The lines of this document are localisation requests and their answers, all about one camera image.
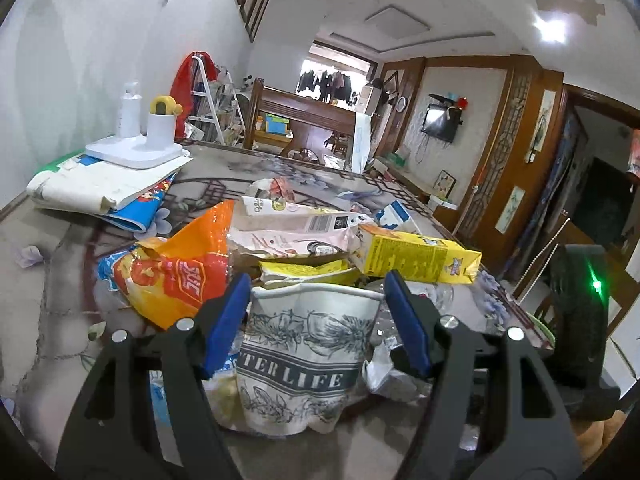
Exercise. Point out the yellow drink carton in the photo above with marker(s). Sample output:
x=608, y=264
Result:
x=415, y=257

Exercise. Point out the printed white paper cup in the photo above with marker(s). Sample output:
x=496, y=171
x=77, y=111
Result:
x=300, y=360

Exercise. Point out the red printed lantern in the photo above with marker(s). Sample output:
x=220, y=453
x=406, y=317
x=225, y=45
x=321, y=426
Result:
x=634, y=155

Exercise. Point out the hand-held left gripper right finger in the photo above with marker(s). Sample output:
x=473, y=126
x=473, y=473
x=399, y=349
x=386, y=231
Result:
x=407, y=320

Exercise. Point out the white desk lamp base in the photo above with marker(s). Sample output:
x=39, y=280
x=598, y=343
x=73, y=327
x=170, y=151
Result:
x=130, y=152

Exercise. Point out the pink carton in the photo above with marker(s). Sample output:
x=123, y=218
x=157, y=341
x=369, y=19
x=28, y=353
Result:
x=280, y=242

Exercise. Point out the hanging clothes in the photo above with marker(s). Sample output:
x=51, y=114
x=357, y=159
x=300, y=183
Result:
x=327, y=85

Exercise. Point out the dark door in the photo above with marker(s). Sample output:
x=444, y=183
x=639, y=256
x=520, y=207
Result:
x=605, y=200

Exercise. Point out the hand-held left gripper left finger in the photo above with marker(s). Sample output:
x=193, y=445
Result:
x=227, y=320

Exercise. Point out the tall wall scroll painting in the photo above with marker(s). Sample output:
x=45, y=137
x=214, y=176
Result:
x=541, y=125

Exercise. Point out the beige carton with barcode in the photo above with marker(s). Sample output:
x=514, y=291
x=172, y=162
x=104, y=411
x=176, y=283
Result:
x=285, y=215

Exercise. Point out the wall television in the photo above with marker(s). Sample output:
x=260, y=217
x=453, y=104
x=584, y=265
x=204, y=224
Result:
x=440, y=122

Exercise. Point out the wooden sofa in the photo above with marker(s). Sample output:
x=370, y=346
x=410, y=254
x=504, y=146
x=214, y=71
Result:
x=300, y=110

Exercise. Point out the clear crushed plastic bottle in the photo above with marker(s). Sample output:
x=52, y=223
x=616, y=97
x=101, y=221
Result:
x=435, y=292

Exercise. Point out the crumpled wrapper with red print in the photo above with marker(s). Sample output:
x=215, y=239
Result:
x=272, y=187

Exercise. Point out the blue and white milk carton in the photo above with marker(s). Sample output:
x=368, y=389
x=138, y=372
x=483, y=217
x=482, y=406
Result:
x=397, y=215

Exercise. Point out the silver foil wrapper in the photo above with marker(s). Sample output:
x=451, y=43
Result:
x=385, y=380

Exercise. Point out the carved wooden chair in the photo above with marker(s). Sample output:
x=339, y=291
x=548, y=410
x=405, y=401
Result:
x=535, y=285

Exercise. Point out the short wall scroll painting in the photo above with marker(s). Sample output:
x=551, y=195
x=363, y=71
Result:
x=510, y=209

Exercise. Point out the ceiling light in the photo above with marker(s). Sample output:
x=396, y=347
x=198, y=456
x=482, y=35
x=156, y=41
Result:
x=550, y=30

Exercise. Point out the red cloth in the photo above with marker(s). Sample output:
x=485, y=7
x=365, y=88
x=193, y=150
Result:
x=182, y=85

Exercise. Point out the blue plastic wrapper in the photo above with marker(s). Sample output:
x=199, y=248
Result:
x=158, y=400

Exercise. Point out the orange snack bag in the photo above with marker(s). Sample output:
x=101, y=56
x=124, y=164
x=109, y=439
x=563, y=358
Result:
x=185, y=265

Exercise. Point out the low television cabinet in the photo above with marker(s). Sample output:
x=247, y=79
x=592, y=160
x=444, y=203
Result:
x=405, y=177

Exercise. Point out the small framed picture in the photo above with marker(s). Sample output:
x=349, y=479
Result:
x=445, y=184

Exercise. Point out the blue printed bag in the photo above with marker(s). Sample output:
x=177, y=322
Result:
x=140, y=207

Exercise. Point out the white stepladder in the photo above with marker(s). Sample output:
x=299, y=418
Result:
x=220, y=105

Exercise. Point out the white bottle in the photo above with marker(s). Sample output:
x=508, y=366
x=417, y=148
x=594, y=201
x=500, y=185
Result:
x=128, y=115

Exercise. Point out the white cloth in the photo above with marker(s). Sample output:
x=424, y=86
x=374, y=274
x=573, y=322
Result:
x=361, y=142

